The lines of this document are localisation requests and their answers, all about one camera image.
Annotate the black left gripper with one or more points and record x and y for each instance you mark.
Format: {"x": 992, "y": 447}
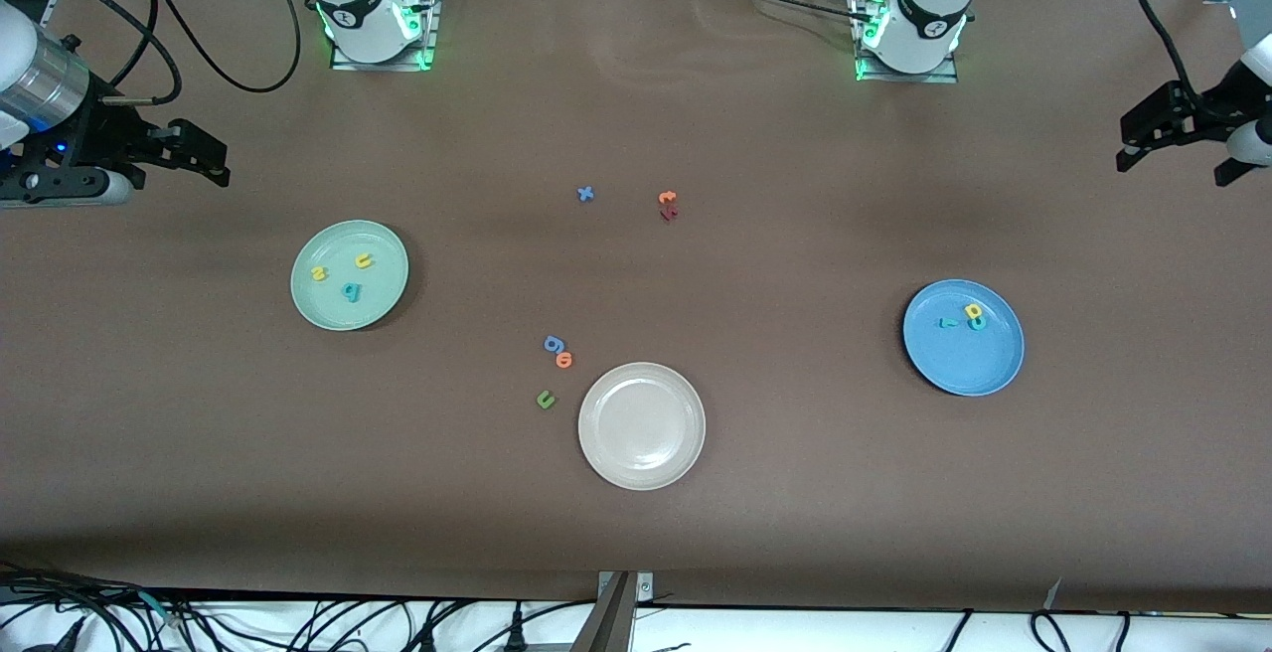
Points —
{"x": 1210, "y": 103}

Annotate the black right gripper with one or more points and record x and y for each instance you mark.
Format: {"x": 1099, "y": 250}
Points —
{"x": 102, "y": 131}

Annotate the green plate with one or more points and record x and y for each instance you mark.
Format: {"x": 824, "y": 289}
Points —
{"x": 350, "y": 275}

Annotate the blue plate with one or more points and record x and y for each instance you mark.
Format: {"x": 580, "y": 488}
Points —
{"x": 963, "y": 338}

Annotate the blue foam letter g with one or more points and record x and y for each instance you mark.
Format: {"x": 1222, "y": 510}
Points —
{"x": 554, "y": 344}

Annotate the green foam letter u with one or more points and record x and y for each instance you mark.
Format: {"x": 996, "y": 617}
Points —
{"x": 545, "y": 399}

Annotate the brown table cover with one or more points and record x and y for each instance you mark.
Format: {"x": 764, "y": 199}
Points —
{"x": 894, "y": 513}

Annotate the beige plate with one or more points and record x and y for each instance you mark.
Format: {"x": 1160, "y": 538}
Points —
{"x": 641, "y": 425}

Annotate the black power plug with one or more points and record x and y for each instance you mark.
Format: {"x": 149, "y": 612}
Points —
{"x": 515, "y": 632}

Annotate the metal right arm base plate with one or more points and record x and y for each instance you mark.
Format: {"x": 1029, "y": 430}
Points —
{"x": 383, "y": 66}

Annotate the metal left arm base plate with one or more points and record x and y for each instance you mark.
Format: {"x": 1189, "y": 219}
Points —
{"x": 909, "y": 78}

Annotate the aluminium profile post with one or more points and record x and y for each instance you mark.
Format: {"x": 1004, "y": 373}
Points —
{"x": 611, "y": 622}

